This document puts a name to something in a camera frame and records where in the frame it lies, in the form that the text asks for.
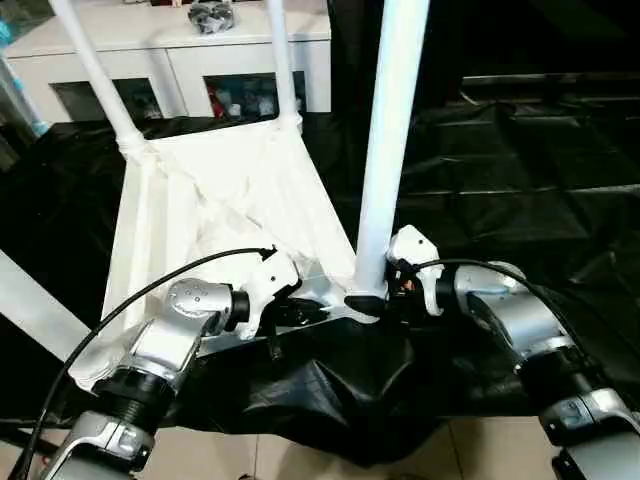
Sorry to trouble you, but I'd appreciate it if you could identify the white plastic table top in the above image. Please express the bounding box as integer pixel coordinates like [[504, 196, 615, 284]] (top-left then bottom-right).
[[67, 114, 384, 394]]

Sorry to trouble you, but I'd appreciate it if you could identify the black work mat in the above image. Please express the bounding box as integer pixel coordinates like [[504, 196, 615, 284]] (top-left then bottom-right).
[[0, 102, 640, 469]]

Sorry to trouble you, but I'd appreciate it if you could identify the clear bag of black parts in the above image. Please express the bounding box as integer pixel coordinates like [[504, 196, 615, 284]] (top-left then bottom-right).
[[187, 2, 236, 36]]

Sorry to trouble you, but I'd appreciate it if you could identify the white glass-door cabinet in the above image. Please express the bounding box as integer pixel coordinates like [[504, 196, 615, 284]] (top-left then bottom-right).
[[4, 0, 334, 124]]

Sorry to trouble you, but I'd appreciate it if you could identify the blue white striped pole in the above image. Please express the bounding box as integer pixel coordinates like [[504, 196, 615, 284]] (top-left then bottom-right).
[[0, 14, 51, 141]]

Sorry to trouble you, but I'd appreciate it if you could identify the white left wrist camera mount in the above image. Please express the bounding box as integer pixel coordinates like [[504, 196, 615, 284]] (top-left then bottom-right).
[[239, 244, 304, 342]]

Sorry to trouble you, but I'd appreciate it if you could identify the black left wrist camera cable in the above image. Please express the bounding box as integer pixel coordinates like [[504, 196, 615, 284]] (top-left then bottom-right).
[[0, 243, 279, 480]]

